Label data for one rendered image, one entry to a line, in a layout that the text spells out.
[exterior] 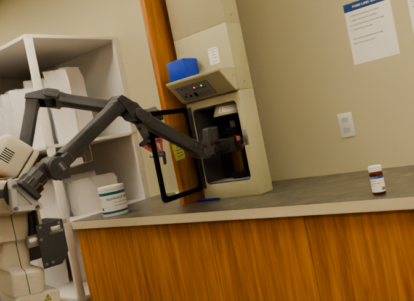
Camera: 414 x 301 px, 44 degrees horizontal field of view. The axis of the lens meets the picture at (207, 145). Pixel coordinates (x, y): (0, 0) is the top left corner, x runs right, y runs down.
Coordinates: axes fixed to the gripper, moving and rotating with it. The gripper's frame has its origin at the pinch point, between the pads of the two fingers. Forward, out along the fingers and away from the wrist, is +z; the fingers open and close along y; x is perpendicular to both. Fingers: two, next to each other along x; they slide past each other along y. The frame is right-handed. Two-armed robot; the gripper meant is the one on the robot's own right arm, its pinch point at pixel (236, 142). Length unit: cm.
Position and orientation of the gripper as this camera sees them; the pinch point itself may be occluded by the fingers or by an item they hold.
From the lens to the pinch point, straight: 242.6
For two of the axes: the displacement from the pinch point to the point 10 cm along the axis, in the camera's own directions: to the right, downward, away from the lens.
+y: -7.5, 1.4, 6.5
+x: 2.2, 9.8, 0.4
